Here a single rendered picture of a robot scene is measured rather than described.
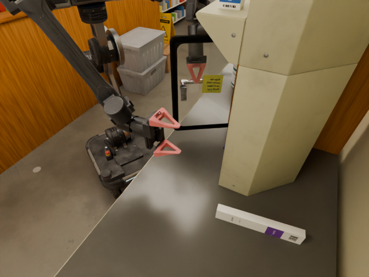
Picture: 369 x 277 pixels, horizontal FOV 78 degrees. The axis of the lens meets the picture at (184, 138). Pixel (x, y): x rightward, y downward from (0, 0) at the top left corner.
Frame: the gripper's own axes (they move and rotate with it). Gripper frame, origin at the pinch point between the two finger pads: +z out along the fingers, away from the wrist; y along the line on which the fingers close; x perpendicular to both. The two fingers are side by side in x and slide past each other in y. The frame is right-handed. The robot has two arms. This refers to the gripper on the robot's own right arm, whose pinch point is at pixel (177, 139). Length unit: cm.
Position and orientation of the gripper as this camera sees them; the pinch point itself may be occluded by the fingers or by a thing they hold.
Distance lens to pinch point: 64.7
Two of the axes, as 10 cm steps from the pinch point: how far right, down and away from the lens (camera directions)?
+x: 4.6, -6.0, 6.6
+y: -0.1, -7.4, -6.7
